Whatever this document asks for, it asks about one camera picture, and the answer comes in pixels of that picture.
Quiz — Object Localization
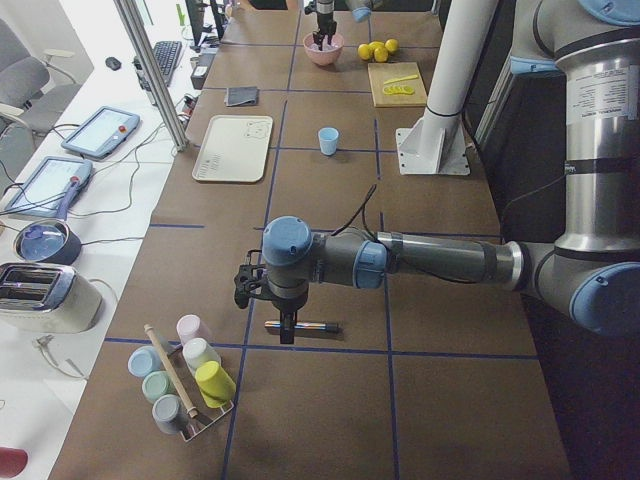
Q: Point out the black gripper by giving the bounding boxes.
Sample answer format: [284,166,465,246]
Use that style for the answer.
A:
[312,0,337,49]
[267,280,308,344]

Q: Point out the light blue plastic cup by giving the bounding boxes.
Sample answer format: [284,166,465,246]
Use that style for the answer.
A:
[318,127,340,156]

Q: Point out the pink bowl of ice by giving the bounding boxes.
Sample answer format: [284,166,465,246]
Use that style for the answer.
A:
[303,33,344,66]

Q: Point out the white cup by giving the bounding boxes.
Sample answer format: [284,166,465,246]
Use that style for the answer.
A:
[182,337,222,376]

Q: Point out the yellow cup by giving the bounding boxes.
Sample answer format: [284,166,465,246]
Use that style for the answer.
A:
[195,361,236,408]

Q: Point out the pink cup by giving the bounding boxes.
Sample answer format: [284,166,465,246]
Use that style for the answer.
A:
[176,314,213,345]

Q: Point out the green cup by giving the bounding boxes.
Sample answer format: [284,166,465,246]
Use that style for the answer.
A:
[142,370,176,404]

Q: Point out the light blue racked cup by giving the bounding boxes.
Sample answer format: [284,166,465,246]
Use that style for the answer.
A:
[127,345,163,378]

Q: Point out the grey cup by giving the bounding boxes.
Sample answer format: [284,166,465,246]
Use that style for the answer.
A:
[152,394,189,434]

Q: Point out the iridescent metal muddler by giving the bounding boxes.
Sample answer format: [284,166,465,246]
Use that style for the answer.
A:
[264,320,340,333]

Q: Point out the yellow lemon far left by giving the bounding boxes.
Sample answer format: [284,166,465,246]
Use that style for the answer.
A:
[357,43,373,61]

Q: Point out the yellow lemon front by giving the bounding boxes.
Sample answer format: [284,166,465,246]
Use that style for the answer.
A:
[372,47,389,63]

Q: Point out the yellow lemon right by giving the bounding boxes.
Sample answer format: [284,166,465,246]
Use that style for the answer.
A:
[384,38,399,55]

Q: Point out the wooden cutting board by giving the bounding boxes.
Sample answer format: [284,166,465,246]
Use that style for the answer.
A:
[368,62,427,108]

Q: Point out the yellow plastic knife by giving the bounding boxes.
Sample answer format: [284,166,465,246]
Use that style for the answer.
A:
[383,74,419,85]

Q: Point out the lemon slices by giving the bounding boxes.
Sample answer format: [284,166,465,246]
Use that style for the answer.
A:
[382,84,415,96]

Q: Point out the grey folded cloth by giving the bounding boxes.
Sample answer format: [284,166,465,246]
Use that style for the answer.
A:
[224,86,259,107]

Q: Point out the black box with label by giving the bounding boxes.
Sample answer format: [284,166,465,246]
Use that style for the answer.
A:
[190,53,215,90]

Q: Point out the wooden stick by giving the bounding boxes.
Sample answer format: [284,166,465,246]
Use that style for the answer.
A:
[144,324,199,419]

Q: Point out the cream bear tray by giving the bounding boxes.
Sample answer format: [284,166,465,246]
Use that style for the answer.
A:
[192,115,273,183]

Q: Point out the black keyboard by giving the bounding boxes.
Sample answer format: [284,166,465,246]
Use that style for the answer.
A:
[153,40,182,86]

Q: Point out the black computer mouse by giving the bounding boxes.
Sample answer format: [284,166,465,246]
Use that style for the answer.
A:
[105,56,122,71]

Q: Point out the far teach pendant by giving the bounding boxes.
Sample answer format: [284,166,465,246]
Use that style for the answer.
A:
[61,106,140,159]

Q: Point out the teach pendant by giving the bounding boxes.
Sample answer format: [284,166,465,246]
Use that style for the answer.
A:
[5,156,93,218]
[61,106,140,159]

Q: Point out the blue saucepan with lid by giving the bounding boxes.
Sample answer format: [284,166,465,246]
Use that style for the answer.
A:
[12,174,94,266]

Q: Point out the cream toaster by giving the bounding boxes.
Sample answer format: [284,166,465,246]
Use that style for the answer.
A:
[1,262,102,334]

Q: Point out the near teach pendant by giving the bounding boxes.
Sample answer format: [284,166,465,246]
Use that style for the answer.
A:
[5,156,93,218]

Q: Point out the grey office chair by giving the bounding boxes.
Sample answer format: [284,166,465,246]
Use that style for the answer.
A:
[1,20,81,149]

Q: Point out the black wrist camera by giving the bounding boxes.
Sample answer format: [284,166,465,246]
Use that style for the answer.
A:
[234,249,273,309]

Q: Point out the white wire cup rack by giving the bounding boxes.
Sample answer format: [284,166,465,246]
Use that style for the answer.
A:
[149,339,236,444]

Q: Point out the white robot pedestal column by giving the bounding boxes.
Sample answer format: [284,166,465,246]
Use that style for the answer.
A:
[396,0,498,175]

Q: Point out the aluminium frame post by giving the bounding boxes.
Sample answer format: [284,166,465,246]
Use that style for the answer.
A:
[114,0,188,152]

